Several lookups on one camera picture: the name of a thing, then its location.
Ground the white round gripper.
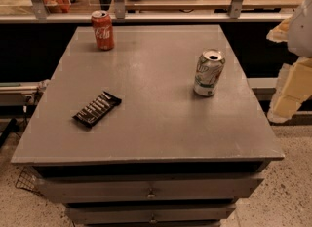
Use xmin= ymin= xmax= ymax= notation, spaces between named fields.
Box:
xmin=266 ymin=0 xmax=312 ymax=123

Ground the upper grey drawer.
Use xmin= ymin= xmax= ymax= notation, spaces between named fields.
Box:
xmin=36 ymin=173 xmax=263 ymax=203

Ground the black rxbar chocolate bar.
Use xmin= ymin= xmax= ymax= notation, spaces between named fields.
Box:
xmin=73 ymin=91 xmax=122 ymax=129

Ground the green white 7up can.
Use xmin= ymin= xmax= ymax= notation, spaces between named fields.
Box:
xmin=194 ymin=49 xmax=225 ymax=96

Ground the grey drawer cabinet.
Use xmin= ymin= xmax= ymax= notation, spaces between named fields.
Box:
xmin=12 ymin=25 xmax=283 ymax=227

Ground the red coca-cola can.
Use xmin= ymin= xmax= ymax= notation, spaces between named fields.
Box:
xmin=91 ymin=10 xmax=114 ymax=51

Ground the wire mesh basket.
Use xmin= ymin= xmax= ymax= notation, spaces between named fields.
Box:
xmin=15 ymin=168 xmax=40 ymax=196

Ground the lower grey drawer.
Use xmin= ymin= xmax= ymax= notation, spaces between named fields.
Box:
xmin=66 ymin=204 xmax=236 ymax=224

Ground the grey drawer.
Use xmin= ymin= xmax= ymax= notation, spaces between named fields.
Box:
xmin=66 ymin=204 xmax=236 ymax=224
xmin=36 ymin=173 xmax=263 ymax=203

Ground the metal railing frame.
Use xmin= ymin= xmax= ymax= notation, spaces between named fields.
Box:
xmin=0 ymin=0 xmax=303 ymax=23

